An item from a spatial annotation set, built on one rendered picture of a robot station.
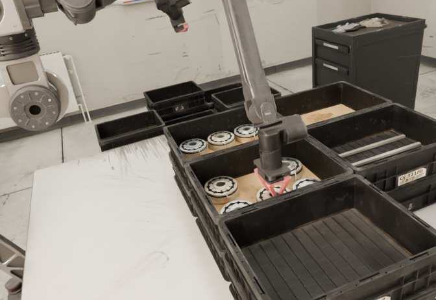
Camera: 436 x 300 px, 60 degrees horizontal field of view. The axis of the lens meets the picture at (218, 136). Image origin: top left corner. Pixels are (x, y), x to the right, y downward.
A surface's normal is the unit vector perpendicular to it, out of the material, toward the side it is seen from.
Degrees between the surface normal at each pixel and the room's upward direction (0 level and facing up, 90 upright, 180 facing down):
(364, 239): 0
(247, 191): 0
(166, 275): 0
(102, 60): 90
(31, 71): 90
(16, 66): 90
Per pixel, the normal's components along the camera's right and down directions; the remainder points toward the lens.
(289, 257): -0.12, -0.88
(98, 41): 0.37, 0.38
